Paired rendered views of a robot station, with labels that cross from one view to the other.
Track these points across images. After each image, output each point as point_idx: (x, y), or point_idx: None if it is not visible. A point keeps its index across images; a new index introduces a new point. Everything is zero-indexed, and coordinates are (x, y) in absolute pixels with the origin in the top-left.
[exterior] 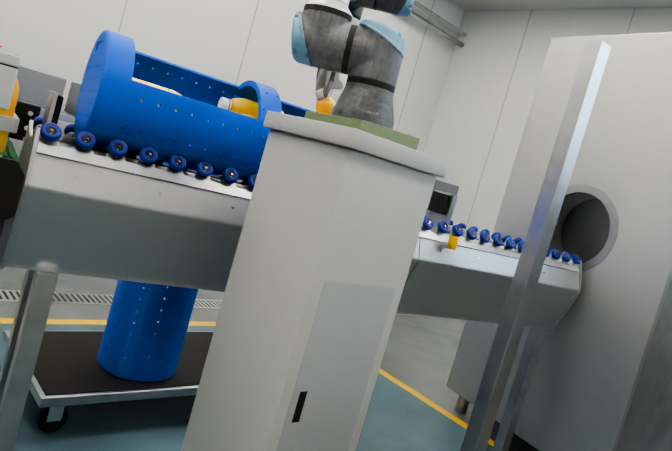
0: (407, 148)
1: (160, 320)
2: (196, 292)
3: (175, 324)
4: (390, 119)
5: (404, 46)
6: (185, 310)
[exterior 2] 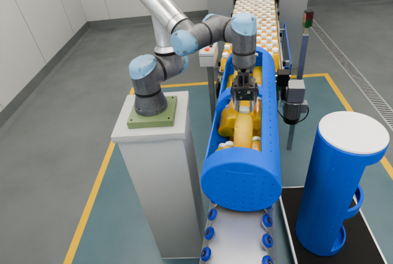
0: (119, 115)
1: (299, 209)
2: (316, 221)
3: (302, 220)
4: (134, 105)
5: (130, 72)
6: (306, 220)
